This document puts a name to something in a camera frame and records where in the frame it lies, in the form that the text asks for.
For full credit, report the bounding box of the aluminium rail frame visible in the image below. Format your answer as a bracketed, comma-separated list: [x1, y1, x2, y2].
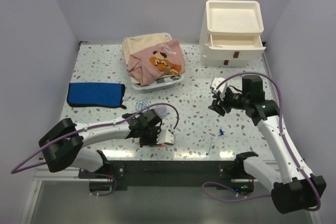
[36, 44, 326, 223]

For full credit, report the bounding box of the pink printed t-shirt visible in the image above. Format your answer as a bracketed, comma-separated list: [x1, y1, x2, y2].
[127, 39, 186, 86]

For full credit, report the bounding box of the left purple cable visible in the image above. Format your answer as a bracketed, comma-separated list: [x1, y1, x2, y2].
[10, 103, 181, 197]

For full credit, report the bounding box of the blue cloth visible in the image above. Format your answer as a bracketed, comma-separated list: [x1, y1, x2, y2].
[66, 82, 127, 109]

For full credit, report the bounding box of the white laundry basket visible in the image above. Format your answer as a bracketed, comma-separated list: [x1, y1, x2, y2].
[122, 31, 186, 94]

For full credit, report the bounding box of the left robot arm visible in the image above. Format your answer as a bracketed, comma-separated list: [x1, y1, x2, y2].
[39, 109, 169, 178]

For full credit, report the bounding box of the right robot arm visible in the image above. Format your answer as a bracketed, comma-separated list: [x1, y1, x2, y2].
[209, 72, 326, 214]

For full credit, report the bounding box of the blue binder clip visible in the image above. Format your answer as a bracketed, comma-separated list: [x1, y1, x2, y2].
[219, 129, 224, 138]

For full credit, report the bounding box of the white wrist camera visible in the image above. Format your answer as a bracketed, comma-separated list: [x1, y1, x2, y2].
[156, 130, 176, 145]
[210, 78, 228, 97]

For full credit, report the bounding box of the white drawer cabinet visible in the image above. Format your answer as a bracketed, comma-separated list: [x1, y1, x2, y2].
[199, 0, 266, 68]

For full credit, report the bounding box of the white slim pen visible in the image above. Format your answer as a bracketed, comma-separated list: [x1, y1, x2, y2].
[206, 138, 213, 155]

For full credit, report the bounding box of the clear plastic cup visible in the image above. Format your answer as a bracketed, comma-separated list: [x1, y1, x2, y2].
[154, 105, 167, 119]

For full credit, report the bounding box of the brown top drawer handle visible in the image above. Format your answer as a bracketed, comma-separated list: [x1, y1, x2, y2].
[233, 51, 239, 58]

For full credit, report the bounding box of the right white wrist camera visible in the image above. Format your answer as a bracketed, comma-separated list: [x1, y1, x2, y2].
[210, 78, 228, 97]

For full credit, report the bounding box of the blue round tin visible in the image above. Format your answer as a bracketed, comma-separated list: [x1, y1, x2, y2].
[135, 100, 149, 112]

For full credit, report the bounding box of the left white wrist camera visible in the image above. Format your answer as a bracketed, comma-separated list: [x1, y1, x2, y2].
[156, 130, 176, 145]

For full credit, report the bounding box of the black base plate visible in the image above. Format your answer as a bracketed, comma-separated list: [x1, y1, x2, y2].
[78, 159, 264, 191]

